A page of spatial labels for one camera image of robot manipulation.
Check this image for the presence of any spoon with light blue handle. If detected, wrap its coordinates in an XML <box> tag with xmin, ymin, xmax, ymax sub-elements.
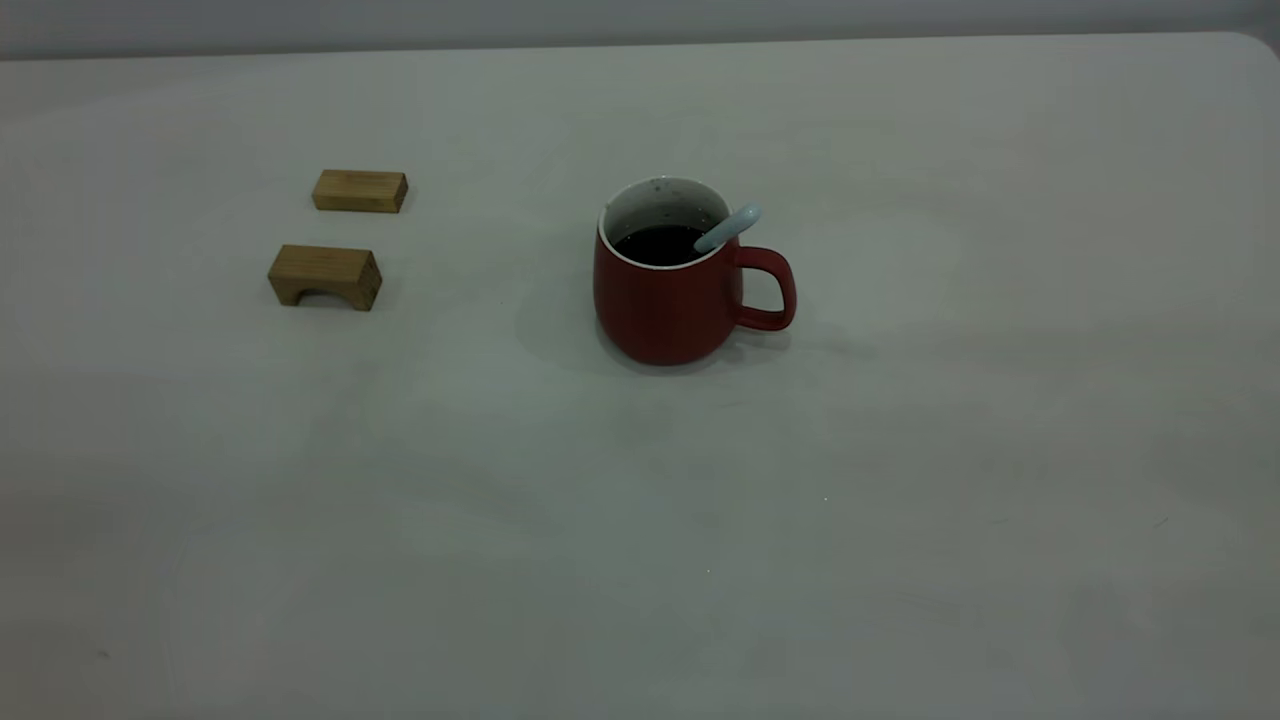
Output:
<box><xmin>694</xmin><ymin>203</ymin><xmax>763</xmax><ymax>254</ymax></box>

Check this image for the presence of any red ceramic mug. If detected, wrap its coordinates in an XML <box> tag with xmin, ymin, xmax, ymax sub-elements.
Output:
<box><xmin>593</xmin><ymin>177</ymin><xmax>798</xmax><ymax>366</ymax></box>

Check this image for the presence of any flat rectangular wooden block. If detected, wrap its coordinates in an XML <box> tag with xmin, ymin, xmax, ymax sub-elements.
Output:
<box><xmin>311</xmin><ymin>168</ymin><xmax>409</xmax><ymax>214</ymax></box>

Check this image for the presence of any dark coffee liquid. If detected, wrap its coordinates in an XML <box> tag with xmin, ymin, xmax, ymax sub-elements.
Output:
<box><xmin>613</xmin><ymin>225</ymin><xmax>707</xmax><ymax>267</ymax></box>

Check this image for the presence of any wooden block with arch cutout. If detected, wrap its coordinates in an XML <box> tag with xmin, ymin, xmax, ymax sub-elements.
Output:
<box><xmin>267</xmin><ymin>243</ymin><xmax>383</xmax><ymax>312</ymax></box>

